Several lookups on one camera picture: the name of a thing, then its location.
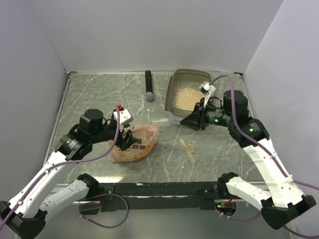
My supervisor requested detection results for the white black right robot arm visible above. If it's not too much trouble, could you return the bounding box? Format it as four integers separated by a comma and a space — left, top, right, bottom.
180, 90, 316, 230

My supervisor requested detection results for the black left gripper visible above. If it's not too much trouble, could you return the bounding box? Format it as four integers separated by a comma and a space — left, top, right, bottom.
90, 119, 138, 150

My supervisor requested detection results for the aluminium frame rail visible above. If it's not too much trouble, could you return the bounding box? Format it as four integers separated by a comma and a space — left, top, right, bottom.
41, 71, 77, 170

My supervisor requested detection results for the brown plastic litter box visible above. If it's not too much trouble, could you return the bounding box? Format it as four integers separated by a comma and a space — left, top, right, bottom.
164, 69, 214, 119

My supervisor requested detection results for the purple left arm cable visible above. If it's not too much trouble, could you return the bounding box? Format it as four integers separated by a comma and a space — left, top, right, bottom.
0, 106, 130, 229

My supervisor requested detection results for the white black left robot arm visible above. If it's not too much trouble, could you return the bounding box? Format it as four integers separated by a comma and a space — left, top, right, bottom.
0, 105, 137, 239

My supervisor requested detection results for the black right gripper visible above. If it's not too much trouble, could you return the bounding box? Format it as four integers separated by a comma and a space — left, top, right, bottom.
180, 97, 234, 130

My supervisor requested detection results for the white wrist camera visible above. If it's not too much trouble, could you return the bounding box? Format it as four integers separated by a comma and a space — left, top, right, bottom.
198, 82, 216, 108
112, 104, 134, 127

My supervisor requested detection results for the orange cat litter bag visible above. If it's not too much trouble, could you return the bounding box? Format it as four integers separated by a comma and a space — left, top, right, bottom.
110, 124, 160, 163

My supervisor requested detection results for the beige clean litter pile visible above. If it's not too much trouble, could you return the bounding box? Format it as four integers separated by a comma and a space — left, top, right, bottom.
173, 87, 204, 111

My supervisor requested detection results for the clear plastic litter scoop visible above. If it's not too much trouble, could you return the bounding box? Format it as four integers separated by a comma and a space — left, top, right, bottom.
149, 111, 182, 126

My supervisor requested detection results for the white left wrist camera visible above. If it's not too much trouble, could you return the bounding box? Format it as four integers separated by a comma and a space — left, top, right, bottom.
112, 104, 134, 127

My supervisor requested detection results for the black microphone with grey head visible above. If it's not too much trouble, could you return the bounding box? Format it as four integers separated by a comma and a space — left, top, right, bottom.
145, 70, 154, 102

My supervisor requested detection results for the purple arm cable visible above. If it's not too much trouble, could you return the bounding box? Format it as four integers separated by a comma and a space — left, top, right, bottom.
208, 73, 319, 239
0, 106, 130, 229

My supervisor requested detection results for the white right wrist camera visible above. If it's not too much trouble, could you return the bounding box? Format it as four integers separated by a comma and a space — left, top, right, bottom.
198, 82, 216, 108

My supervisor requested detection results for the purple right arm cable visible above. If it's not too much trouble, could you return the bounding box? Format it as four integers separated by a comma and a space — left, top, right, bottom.
208, 73, 319, 239

